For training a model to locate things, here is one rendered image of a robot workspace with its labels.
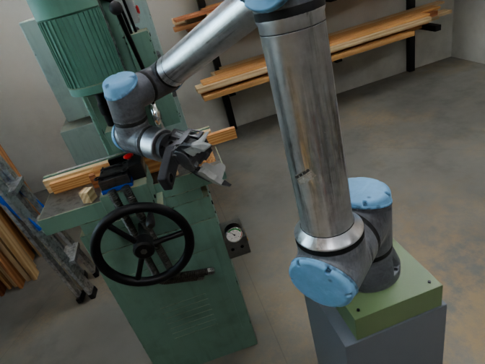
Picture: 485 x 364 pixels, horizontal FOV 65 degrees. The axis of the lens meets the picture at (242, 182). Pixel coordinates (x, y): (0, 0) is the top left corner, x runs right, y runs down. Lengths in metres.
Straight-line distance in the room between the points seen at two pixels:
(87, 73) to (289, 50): 0.71
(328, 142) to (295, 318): 1.27
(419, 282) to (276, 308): 0.93
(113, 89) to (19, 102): 2.76
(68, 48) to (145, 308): 0.93
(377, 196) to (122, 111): 0.67
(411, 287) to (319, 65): 0.67
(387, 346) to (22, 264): 2.20
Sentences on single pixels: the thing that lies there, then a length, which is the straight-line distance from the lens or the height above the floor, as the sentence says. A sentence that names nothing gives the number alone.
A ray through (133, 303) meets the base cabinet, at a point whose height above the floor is 0.46.
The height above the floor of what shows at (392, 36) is 0.54.
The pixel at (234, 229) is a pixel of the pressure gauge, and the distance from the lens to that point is 1.28.
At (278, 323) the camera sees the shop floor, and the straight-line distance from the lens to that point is 1.85.
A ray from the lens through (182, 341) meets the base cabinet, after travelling 1.70.
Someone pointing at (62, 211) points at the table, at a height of 0.90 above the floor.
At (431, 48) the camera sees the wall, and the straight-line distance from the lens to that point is 4.70.
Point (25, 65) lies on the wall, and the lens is 3.66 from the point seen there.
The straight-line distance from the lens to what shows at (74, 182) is 1.42.
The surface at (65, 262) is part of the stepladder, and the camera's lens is 2.26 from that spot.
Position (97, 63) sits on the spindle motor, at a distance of 1.20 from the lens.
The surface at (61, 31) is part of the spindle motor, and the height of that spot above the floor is 1.38.
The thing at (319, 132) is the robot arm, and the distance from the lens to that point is 0.68.
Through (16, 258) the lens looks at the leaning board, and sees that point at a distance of 2.78.
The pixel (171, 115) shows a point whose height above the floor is 1.00.
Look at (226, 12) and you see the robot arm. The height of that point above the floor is 1.35.
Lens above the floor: 1.45
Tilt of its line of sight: 30 degrees down
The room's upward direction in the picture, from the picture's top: 15 degrees counter-clockwise
